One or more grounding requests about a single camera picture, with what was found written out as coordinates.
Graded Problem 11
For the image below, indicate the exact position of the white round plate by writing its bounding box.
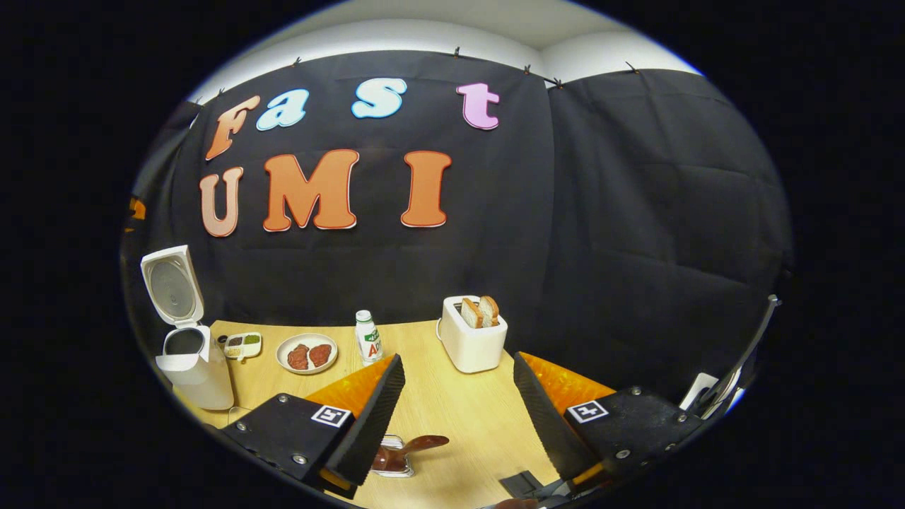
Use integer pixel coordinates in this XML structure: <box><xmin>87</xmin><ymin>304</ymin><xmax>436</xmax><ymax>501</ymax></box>
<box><xmin>276</xmin><ymin>333</ymin><xmax>339</xmax><ymax>375</ymax></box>

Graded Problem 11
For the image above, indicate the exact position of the white toaster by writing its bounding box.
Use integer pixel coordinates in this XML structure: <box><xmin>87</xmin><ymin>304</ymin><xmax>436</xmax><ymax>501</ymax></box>
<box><xmin>436</xmin><ymin>296</ymin><xmax>508</xmax><ymax>374</ymax></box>

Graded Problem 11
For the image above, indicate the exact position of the white drink bottle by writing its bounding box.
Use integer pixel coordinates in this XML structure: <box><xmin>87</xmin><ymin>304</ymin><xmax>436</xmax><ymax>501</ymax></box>
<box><xmin>355</xmin><ymin>310</ymin><xmax>384</xmax><ymax>366</ymax></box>

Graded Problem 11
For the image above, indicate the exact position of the white rice cooker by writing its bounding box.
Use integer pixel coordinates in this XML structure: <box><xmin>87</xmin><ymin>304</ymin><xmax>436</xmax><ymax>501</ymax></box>
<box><xmin>140</xmin><ymin>245</ymin><xmax>235</xmax><ymax>411</ymax></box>

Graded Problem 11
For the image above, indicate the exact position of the brown wooden spoon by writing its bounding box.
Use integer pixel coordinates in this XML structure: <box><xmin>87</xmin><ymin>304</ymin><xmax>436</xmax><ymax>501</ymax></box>
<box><xmin>371</xmin><ymin>435</ymin><xmax>450</xmax><ymax>473</ymax></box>

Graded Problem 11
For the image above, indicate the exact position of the white divided bean dish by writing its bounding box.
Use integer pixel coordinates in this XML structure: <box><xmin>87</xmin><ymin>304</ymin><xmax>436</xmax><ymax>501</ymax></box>
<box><xmin>223</xmin><ymin>332</ymin><xmax>263</xmax><ymax>361</ymax></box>

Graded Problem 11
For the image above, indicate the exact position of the black backdrop cloth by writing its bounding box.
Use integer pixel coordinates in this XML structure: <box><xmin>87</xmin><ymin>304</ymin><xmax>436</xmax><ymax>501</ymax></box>
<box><xmin>122</xmin><ymin>49</ymin><xmax>793</xmax><ymax>404</ymax></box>

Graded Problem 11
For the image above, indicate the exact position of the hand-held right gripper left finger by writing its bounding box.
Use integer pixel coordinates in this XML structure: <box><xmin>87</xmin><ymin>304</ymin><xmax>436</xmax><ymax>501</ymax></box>
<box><xmin>219</xmin><ymin>355</ymin><xmax>408</xmax><ymax>501</ymax></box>

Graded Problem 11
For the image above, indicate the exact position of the white flat board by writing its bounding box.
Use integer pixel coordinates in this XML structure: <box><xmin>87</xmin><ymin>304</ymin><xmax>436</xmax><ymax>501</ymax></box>
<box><xmin>680</xmin><ymin>373</ymin><xmax>719</xmax><ymax>411</ymax></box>

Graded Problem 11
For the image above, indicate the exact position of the row of black cloth clips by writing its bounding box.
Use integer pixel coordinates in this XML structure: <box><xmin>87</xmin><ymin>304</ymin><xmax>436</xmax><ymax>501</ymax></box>
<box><xmin>214</xmin><ymin>45</ymin><xmax>641</xmax><ymax>97</ymax></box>

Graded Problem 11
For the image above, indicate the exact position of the clear square chopstick holder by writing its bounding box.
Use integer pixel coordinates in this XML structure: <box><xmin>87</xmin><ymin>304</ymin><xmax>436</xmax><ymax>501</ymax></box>
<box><xmin>369</xmin><ymin>435</ymin><xmax>415</xmax><ymax>478</ymax></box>

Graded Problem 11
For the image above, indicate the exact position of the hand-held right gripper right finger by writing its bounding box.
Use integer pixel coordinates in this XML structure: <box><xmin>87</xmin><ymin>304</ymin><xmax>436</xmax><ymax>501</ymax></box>
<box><xmin>513</xmin><ymin>353</ymin><xmax>708</xmax><ymax>496</ymax></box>

